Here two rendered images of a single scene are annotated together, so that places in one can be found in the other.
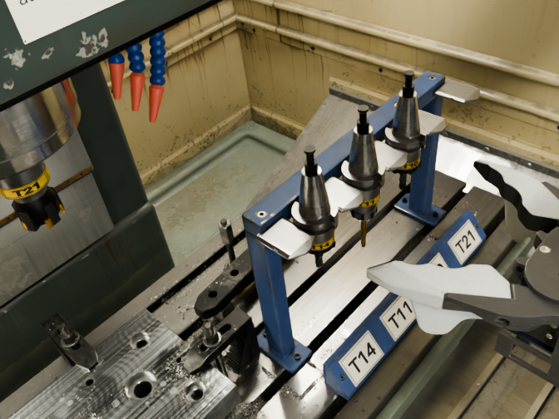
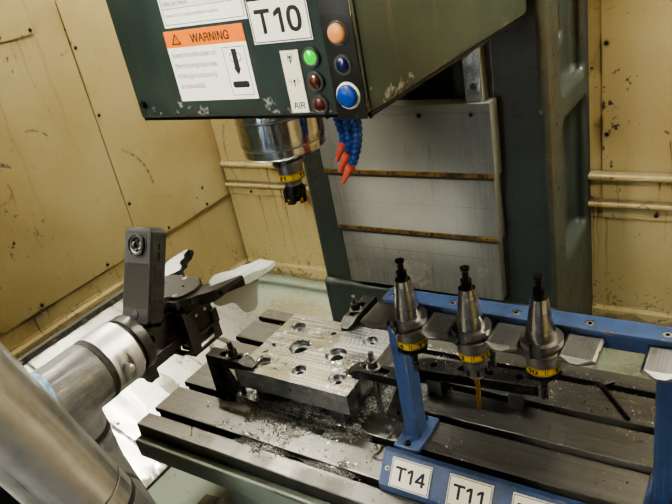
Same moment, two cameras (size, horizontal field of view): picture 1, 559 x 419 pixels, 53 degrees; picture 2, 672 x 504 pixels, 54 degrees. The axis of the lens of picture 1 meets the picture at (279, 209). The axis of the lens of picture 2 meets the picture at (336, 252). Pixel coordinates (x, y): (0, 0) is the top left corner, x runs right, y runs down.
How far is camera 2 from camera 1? 0.99 m
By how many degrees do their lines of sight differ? 65
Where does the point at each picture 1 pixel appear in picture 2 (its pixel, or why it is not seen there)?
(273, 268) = (393, 342)
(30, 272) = (429, 281)
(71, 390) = (326, 329)
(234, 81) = not seen: outside the picture
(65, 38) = (194, 104)
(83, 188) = (487, 251)
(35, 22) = (185, 95)
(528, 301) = not seen: hidden behind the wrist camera
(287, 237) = (380, 314)
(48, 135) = (265, 152)
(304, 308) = (465, 437)
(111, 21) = (209, 105)
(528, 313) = not seen: hidden behind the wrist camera
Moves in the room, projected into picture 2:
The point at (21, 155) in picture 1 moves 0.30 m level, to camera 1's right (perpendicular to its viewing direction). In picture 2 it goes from (254, 153) to (290, 207)
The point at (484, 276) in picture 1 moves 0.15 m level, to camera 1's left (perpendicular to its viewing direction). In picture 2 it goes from (173, 269) to (167, 229)
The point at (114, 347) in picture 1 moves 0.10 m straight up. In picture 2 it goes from (362, 332) to (354, 294)
